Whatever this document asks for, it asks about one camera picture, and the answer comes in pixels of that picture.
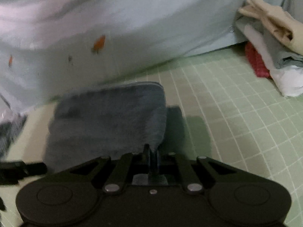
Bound white folded garment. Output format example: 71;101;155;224
242;24;302;97

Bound grey folded garment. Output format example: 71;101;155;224
235;17;302;70

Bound light blue carrot print quilt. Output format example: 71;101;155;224
0;0;294;114

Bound blue denim jeans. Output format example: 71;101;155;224
43;82;167;172

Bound red checked garment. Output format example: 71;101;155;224
244;42;271;79

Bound blue plaid shirt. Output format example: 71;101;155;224
1;115;27;159

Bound beige folded garment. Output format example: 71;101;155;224
238;0;303;55

